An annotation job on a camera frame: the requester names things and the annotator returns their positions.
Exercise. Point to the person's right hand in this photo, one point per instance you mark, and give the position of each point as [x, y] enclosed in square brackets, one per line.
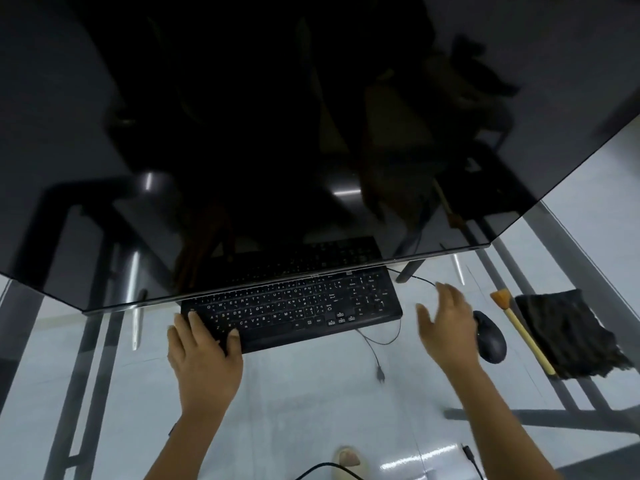
[447, 334]

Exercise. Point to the dark grey cloth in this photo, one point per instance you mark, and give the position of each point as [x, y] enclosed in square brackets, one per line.
[570, 332]

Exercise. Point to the black keyboard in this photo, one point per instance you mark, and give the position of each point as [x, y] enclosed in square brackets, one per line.
[310, 307]

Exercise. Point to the person's right thumb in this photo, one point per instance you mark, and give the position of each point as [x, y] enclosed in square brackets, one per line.
[424, 319]

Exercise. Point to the person's left hand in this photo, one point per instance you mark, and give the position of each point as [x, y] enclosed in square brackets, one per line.
[202, 367]

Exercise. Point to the grey metal table frame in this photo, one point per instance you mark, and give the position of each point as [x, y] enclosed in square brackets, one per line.
[550, 418]

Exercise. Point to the person's left forearm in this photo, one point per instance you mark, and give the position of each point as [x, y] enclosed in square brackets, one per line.
[187, 449]

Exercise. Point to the beige shoe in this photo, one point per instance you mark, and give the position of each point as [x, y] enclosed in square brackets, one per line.
[348, 455]

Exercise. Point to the black computer mouse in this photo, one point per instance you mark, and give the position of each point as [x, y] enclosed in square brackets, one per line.
[490, 339]

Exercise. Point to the person's left thumb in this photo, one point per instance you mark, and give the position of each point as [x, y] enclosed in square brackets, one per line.
[234, 342]

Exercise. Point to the large black monitor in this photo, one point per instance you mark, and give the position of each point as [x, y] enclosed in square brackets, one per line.
[300, 144]

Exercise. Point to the person's right forearm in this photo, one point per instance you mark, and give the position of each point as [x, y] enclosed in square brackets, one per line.
[500, 424]

